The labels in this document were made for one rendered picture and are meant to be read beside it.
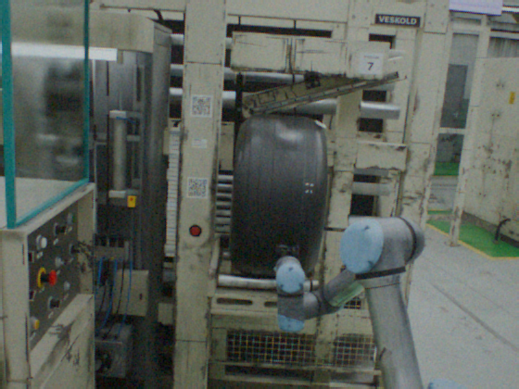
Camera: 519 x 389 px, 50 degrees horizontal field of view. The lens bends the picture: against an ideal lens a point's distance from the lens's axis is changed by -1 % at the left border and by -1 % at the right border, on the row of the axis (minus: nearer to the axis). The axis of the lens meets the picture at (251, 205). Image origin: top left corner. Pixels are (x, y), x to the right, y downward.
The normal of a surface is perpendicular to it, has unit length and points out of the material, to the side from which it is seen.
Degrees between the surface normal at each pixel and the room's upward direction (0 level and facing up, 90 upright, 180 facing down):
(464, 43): 90
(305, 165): 56
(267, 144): 43
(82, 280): 90
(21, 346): 90
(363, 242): 85
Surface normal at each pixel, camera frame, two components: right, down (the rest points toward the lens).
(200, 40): -0.01, 0.23
